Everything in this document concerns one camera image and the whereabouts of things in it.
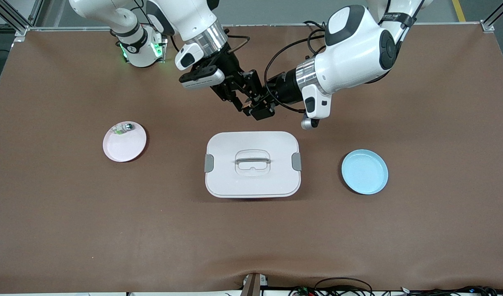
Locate white lidded storage box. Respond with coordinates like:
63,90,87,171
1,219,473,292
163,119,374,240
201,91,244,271
204,131,302,199

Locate light blue round plate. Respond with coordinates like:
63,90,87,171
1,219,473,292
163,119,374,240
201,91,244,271
341,149,389,195

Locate pink round plate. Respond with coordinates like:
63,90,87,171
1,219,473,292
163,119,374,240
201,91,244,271
102,121,147,162

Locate brown table mat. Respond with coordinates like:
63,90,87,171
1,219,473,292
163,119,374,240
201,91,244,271
0,24,503,294

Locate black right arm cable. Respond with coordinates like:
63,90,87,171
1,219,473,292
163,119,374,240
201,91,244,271
225,35,250,54

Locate aluminium table frame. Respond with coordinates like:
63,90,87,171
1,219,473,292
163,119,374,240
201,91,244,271
0,0,503,35

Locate metal edge bracket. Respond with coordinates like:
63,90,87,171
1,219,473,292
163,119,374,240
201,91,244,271
241,273,268,296

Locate black cable loop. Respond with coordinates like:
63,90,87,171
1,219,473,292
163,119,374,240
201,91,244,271
314,277,373,296

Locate tangled cable bundle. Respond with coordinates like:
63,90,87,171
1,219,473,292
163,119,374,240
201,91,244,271
288,286,503,296

